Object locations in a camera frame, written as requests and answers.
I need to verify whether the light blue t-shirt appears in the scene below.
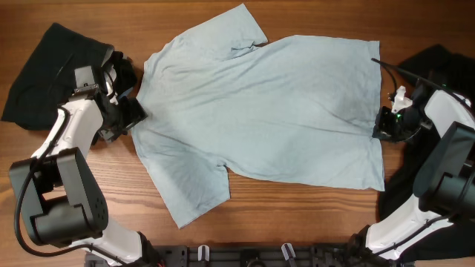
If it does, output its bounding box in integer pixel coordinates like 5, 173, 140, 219
132, 5, 384, 227

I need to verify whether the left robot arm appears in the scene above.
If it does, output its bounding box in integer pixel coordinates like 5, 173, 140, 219
9, 66, 166, 266

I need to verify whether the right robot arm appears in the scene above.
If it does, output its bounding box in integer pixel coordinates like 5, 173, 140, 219
344, 88, 474, 266

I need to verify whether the folded blue garment at bottom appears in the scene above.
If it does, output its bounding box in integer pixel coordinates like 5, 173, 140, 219
117, 87, 134, 99

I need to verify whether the folded grey white garment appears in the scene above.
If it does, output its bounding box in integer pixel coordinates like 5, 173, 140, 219
101, 46, 115, 99

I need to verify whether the folded black garment underneath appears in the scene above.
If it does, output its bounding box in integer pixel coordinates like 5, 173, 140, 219
110, 51, 138, 96

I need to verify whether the black t-shirt under pile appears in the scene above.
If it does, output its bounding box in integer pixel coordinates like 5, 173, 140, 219
377, 43, 475, 263

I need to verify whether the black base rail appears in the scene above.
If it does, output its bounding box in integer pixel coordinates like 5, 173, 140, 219
85, 244, 359, 267

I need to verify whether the left white rail clip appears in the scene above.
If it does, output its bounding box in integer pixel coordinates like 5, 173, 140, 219
197, 245, 210, 262

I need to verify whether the white rail clip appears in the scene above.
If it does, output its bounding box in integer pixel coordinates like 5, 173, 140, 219
197, 245, 210, 262
281, 243, 297, 267

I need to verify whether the right white rail clip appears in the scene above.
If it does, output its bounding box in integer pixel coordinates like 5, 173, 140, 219
281, 243, 297, 267

